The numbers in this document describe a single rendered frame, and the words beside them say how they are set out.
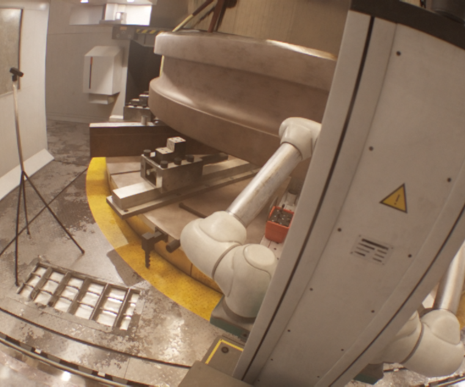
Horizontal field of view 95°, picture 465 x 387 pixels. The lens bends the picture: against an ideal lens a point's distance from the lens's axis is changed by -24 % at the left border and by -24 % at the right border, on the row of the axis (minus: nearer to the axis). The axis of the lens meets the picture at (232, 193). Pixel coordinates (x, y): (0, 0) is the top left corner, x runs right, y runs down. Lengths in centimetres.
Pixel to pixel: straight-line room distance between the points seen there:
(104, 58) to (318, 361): 497
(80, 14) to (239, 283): 443
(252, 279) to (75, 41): 553
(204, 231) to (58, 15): 566
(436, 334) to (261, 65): 182
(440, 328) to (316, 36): 468
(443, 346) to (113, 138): 329
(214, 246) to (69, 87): 538
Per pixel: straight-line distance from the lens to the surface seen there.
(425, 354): 96
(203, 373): 86
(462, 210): 57
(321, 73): 192
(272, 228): 156
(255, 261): 81
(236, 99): 228
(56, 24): 619
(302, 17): 505
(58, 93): 618
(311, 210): 53
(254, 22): 494
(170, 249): 201
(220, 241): 92
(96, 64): 520
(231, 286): 88
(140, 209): 231
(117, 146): 336
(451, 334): 102
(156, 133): 336
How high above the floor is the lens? 162
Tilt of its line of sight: 28 degrees down
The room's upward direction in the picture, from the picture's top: 11 degrees clockwise
